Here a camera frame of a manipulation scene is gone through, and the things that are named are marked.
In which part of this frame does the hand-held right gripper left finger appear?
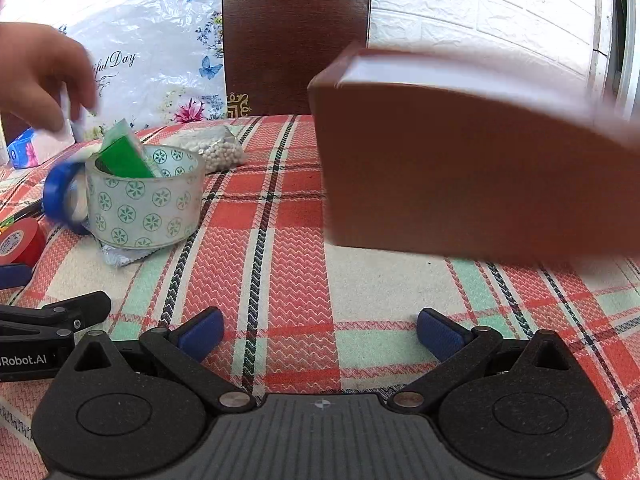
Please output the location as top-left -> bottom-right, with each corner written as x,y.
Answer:
59,306 -> 256,411

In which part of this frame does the silver foil packet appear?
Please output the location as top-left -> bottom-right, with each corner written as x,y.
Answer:
97,242 -> 151,268

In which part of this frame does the red tape roll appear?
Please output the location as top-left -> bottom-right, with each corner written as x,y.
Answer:
0,217 -> 47,268

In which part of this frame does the dark brown wooden board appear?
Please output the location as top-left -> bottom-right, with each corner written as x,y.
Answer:
220,0 -> 372,120

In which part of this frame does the floral printed plastic bag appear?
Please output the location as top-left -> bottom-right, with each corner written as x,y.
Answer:
0,0 -> 231,161

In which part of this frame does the clear patterned tape roll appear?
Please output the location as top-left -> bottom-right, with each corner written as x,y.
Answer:
85,144 -> 207,250

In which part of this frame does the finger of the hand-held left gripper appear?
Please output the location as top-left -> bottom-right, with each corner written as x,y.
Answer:
0,264 -> 34,291
0,291 -> 112,343

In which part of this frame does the bag of white beads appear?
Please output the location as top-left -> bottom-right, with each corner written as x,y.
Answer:
172,122 -> 249,173

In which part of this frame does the person's left hand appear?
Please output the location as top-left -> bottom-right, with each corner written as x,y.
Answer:
0,22 -> 99,133

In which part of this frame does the white door frame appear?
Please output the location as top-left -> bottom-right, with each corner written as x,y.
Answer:
590,0 -> 640,126

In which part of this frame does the white wrapper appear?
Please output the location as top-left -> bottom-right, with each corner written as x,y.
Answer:
52,85 -> 101,143

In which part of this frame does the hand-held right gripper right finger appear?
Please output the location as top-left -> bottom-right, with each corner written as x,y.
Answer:
390,308 -> 583,408

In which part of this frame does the blue pink tissue packet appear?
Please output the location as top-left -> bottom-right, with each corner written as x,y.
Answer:
6,127 -> 76,170

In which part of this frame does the green tape roll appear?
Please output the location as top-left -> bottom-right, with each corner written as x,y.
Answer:
94,119 -> 163,180

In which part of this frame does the brown box white inside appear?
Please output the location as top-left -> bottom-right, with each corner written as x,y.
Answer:
307,42 -> 640,267

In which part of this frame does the blue tape roll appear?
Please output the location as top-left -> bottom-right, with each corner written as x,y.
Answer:
42,160 -> 91,236

